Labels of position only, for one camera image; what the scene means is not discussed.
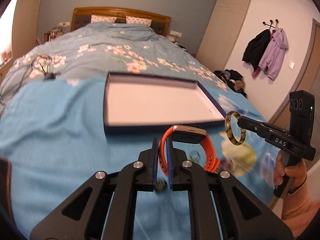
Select orange smartwatch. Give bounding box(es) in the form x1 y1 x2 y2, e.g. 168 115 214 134
159 125 220 176

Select tortoiseshell bangle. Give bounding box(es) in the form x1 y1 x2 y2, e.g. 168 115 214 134
225 111 246 146

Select pink sleeved right forearm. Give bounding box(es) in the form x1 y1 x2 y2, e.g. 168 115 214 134
281 181 319 239

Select person's right hand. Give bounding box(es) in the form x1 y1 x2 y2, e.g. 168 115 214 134
273 151 307 194

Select dark blue tray box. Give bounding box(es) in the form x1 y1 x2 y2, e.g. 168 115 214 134
103 72 226 135

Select pile of dark clothes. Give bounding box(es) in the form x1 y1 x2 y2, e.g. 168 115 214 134
214 69 247 98

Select purple hanging jacket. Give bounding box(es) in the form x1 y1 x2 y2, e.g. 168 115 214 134
252 28 289 80

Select black hanging jacket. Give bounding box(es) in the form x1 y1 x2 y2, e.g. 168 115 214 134
242 29 271 71

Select beige wardrobe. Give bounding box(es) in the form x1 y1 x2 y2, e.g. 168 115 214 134
196 0 251 72

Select white socket by headboard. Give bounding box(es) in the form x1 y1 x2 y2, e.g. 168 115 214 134
170 30 182 38

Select blue floral bed duvet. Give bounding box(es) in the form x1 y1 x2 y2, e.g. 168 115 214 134
1 22 229 111

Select wooden headboard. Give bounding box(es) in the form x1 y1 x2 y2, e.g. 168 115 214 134
71 7 171 36

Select right patterned pillow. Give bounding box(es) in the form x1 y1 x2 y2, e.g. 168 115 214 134
126 16 152 27

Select patterned pillow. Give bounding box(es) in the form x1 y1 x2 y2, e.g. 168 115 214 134
91 15 117 23
126 16 152 27

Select left patterned pillow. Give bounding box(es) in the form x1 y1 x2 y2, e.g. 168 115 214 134
91 15 117 23

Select cluttered left nightstand items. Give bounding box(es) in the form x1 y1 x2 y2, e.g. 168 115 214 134
43 22 71 42

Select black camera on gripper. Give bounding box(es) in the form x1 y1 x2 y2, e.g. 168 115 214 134
289 90 315 145

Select white wall switch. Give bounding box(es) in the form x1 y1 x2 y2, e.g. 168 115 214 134
289 62 295 69

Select black wall coat hook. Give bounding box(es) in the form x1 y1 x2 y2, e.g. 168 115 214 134
263 19 279 30

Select black cable bundle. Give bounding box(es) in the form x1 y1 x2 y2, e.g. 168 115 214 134
0 54 62 106

